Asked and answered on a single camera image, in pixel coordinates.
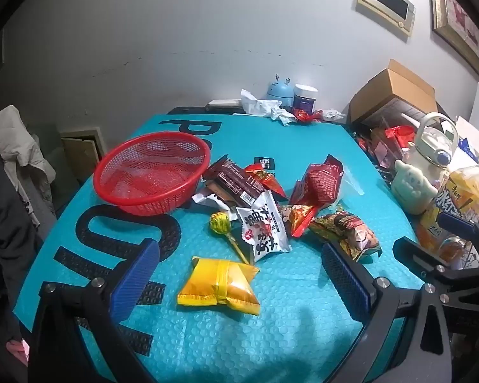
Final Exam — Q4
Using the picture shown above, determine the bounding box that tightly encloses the clear plastic wrapper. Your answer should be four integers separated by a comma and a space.
337, 176, 366, 212

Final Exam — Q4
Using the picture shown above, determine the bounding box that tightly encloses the dark brown snack packet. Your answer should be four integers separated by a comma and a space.
201, 156, 266, 208

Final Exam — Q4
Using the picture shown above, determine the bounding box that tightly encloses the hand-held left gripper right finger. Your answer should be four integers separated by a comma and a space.
321, 241, 453, 383

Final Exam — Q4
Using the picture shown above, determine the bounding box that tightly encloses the crumpled white tissue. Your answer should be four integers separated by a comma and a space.
239, 88, 296, 126

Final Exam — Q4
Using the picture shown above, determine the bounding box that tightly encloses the large red snack packet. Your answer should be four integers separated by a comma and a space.
289, 154, 344, 210

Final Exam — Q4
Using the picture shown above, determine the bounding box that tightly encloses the dark grey garment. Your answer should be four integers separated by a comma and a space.
0, 136, 38, 383

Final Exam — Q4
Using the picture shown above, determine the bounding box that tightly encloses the white flat box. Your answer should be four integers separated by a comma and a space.
205, 98, 244, 113

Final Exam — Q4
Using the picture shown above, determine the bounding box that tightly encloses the wooden wall hatch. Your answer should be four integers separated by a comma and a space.
59, 127, 106, 184

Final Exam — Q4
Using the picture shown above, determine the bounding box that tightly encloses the white jacket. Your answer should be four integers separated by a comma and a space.
0, 105, 57, 224

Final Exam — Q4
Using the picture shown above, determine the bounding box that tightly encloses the small red snack packet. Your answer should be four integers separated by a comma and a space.
243, 163, 288, 200

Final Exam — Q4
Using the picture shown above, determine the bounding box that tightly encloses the orange drink bottle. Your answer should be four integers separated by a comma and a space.
417, 163, 479, 264

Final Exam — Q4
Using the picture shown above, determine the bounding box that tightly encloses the teal bubble mailer mat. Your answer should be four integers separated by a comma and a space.
13, 114, 420, 383

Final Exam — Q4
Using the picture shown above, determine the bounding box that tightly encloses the red plastic basket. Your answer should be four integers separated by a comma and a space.
93, 131, 211, 216

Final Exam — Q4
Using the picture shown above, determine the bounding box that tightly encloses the red candy wrapper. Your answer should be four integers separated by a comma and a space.
293, 109, 324, 124

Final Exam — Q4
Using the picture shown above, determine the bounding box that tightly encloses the yellow snack packet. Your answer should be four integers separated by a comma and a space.
177, 256, 261, 315

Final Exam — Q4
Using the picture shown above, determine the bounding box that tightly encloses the cream wall intercom panel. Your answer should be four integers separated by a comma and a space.
356, 0, 417, 36

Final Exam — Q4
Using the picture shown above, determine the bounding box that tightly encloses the brown white snack packet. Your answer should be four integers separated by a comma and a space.
192, 185, 240, 212

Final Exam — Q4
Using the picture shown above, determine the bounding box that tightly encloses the blue humidifier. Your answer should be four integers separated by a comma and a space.
267, 74, 295, 108

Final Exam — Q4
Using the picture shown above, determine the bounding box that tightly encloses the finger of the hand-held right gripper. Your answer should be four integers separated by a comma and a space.
437, 211, 479, 248
393, 237, 479, 288

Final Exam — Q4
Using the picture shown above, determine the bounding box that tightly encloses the brown gold snack packet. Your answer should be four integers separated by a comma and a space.
308, 211, 383, 263

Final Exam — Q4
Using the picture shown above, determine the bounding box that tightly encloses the white carton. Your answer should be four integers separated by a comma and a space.
455, 116, 479, 156

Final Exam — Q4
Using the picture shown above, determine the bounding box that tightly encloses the cream water bottle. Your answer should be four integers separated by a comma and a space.
407, 112, 460, 176

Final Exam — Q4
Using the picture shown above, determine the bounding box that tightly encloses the dark blue jar white lid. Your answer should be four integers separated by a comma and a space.
292, 84, 319, 113

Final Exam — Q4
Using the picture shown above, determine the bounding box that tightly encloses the cardboard box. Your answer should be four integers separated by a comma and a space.
349, 59, 440, 128

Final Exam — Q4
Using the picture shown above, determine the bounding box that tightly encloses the orange red snack packet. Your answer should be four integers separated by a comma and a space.
279, 204, 316, 238

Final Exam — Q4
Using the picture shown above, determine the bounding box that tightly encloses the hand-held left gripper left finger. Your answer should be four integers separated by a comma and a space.
28, 238, 161, 383

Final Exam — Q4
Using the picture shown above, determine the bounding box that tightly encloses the white black-print snack packet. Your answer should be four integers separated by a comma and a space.
235, 191, 292, 265

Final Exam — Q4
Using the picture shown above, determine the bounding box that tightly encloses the framed picture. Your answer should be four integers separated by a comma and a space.
425, 0, 479, 79

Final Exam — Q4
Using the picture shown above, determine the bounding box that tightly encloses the pile of red candy packets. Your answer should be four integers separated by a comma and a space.
357, 124, 418, 168

